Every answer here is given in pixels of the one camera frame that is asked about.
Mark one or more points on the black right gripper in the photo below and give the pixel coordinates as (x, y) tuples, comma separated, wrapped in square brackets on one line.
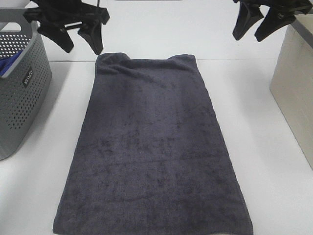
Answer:
[(281, 13)]

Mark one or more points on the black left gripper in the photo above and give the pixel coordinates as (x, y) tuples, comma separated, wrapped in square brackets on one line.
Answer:
[(58, 16)]

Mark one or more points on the beige storage bin grey rim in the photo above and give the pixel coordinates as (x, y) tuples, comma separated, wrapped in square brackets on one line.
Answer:
[(292, 82)]

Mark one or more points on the blue cloth in basket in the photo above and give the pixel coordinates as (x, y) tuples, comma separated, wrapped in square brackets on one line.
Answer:
[(7, 62)]

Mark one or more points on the grey perforated plastic basket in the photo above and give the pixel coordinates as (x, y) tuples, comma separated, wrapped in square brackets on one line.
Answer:
[(24, 85)]

